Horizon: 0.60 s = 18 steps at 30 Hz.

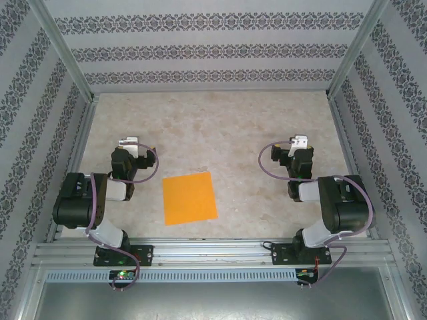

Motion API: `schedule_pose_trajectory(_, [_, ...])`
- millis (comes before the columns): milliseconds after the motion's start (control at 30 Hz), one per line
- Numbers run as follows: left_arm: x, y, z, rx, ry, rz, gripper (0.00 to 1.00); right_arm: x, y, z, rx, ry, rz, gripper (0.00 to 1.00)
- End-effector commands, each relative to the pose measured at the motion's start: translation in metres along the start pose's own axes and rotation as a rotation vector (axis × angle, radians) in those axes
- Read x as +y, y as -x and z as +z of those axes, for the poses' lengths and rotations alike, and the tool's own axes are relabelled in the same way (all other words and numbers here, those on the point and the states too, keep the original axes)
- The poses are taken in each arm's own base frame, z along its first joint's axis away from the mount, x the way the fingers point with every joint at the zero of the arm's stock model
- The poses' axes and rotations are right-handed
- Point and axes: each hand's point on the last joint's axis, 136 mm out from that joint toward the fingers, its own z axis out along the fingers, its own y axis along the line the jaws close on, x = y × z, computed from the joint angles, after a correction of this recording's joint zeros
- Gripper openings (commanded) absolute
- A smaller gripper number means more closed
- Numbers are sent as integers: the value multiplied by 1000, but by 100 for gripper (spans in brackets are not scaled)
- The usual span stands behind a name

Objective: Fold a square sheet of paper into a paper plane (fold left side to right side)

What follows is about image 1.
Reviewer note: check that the orange square paper sheet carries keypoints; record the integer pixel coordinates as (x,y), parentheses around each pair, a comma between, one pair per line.
(190,200)

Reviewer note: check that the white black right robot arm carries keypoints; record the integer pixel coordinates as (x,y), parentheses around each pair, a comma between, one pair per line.
(347,210)

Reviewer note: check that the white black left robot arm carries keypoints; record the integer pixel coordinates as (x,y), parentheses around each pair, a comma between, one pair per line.
(71,203)

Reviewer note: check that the small circuit board with LEDs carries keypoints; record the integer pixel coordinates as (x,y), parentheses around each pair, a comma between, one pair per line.
(306,273)
(122,275)

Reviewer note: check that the grey metal panel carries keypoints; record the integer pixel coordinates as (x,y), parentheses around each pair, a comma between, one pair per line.
(213,300)

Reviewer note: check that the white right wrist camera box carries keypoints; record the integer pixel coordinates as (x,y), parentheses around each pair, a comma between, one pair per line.
(300,141)

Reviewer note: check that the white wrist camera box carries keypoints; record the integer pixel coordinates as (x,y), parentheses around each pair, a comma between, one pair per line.
(131,144)
(300,141)

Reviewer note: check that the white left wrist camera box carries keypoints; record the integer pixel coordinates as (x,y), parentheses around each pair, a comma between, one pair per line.
(131,144)

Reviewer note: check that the aluminium side rail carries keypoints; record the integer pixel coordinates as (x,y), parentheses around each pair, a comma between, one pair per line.
(350,160)
(78,160)

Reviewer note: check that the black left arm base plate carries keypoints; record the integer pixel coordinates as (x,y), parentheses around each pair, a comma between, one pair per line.
(145,255)

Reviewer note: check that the aluminium frame post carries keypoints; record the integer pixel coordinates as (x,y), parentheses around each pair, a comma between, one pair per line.
(63,50)
(357,50)

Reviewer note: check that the aluminium mounting rail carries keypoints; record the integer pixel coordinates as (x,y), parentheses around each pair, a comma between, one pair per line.
(207,250)

